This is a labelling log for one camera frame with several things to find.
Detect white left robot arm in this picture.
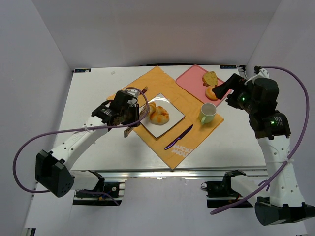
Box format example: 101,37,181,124
35,88,141,198

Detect right blue table label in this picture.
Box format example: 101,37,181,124
220,65,237,69

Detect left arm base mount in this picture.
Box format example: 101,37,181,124
72,178,126,207

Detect pink tray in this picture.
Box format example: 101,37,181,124
175,65,232,107

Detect sugared orange donut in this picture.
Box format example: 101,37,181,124
205,86,218,101

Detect round knotted bread bun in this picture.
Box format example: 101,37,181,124
149,106,170,125

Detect light green mug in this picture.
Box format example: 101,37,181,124
199,103,217,125

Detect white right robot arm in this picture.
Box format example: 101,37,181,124
206,66,315,226

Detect long striped bread roll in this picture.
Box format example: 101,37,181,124
147,102,156,116

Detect orange placemat cloth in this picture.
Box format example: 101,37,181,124
104,66,223,170

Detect sliced brown bread piece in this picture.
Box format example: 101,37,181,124
202,71,218,87

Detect purple knife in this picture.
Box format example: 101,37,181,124
164,124,193,150

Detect left blue table label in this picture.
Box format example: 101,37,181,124
74,68,91,73

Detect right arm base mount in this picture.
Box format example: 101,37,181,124
200,170,246,209

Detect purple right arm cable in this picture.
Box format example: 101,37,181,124
210,65,310,215

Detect blue table label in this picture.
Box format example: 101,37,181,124
74,68,91,73
220,65,237,69

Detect white square plate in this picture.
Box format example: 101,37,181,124
141,93,185,138

